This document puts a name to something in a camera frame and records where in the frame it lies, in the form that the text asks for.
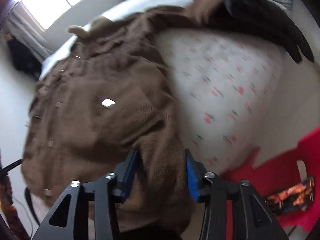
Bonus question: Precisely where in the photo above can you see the hanging black clothes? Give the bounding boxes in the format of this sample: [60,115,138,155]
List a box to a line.
[5,33,42,81]

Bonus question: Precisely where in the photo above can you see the brown button jacket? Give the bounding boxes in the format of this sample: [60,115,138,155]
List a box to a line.
[21,0,266,235]

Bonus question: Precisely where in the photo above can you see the cherry print cloth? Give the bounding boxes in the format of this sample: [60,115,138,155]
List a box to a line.
[155,29,319,174]

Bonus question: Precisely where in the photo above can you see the left grey curtain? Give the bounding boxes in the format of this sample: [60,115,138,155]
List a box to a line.
[4,5,54,63]

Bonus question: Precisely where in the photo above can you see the light blue bed sheet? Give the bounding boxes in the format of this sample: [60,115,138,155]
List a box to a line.
[40,0,193,80]

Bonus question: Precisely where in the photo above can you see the red plastic stool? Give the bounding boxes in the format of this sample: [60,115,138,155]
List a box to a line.
[221,129,319,239]

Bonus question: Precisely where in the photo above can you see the black puffer jacket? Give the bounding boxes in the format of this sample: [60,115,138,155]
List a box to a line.
[195,0,315,63]

